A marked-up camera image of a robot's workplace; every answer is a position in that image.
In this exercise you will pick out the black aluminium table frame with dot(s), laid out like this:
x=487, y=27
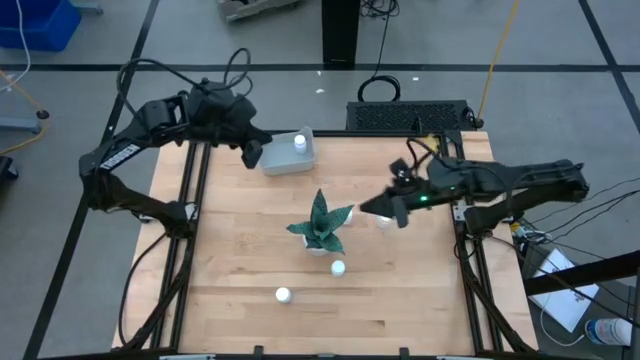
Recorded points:
x=380, y=133

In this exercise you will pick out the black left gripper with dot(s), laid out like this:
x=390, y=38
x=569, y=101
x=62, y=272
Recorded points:
x=235, y=120

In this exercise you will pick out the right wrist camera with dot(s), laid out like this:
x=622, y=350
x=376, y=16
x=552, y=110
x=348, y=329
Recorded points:
x=401, y=172

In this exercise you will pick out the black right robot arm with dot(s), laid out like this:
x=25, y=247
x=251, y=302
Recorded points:
x=525, y=180

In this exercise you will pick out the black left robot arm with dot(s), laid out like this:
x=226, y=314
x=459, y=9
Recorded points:
x=150, y=117

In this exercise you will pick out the white round plant pot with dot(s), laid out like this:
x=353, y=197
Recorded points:
x=315, y=251

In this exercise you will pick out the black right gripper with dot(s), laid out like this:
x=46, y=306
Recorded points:
x=425, y=192

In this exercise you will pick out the black upright post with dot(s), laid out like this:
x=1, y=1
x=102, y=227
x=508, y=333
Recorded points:
x=340, y=30

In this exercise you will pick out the grey stand foot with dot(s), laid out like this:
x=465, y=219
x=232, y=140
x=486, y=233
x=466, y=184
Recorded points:
x=20, y=124

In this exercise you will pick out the yellow pole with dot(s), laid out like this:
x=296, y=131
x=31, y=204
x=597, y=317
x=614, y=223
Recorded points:
x=492, y=65

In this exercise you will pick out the green snake plant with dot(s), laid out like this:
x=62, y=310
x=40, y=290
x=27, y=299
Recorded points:
x=320, y=225

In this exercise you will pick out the black metal bar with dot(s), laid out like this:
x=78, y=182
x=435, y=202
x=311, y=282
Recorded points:
x=580, y=274

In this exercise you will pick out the blue plastic bin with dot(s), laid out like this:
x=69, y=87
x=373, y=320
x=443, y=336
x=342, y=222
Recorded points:
x=37, y=22

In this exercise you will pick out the clear plastic container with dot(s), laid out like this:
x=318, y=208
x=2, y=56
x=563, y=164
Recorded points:
x=280, y=160

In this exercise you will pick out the black table edge clip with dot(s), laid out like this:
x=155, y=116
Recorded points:
x=404, y=352
x=257, y=351

